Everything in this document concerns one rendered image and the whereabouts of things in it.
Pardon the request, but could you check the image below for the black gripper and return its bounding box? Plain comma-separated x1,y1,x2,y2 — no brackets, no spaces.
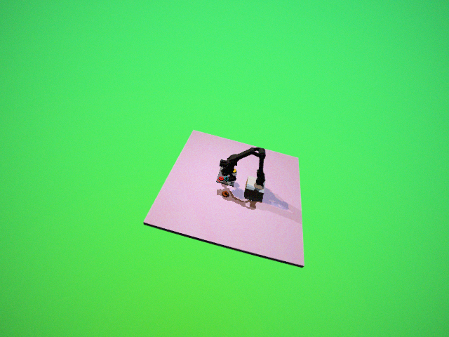
227,167,236,182

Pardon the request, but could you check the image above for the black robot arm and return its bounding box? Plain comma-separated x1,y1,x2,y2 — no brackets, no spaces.
220,147,266,185

